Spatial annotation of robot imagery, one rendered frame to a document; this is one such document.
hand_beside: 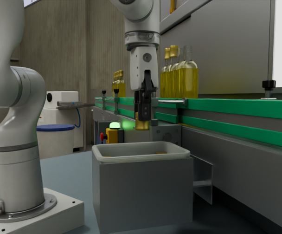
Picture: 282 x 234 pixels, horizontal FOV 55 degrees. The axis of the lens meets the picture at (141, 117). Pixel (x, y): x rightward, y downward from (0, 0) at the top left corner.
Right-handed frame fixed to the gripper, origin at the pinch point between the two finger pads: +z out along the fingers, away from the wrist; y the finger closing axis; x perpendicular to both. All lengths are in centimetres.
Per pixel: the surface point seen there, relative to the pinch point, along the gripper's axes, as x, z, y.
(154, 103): -6.6, -1.6, 12.0
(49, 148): 52, 67, 321
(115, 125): -1, 9, 54
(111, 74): -60, -50, 517
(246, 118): -18.6, 1.0, -15.0
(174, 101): -13.2, -2.1, 12.9
